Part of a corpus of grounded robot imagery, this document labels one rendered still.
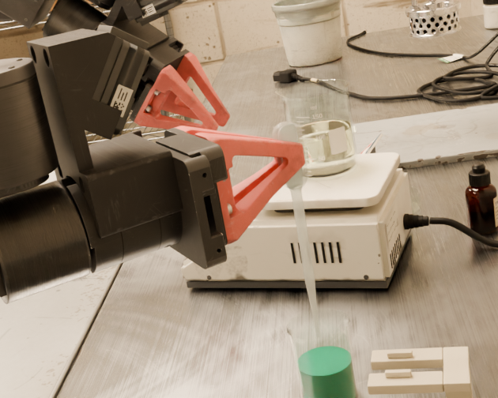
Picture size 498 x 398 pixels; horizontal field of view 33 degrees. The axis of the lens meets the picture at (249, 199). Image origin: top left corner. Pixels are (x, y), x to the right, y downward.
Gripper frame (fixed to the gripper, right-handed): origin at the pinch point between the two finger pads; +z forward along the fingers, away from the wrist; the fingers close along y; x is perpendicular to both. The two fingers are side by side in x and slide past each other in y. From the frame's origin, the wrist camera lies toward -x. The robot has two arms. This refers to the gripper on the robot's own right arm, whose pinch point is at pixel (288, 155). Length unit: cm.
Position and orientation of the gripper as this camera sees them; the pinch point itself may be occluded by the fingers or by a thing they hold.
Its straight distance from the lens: 54.7
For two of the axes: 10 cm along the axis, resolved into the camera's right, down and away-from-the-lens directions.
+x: 1.6, 9.3, 3.3
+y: -4.8, -2.2, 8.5
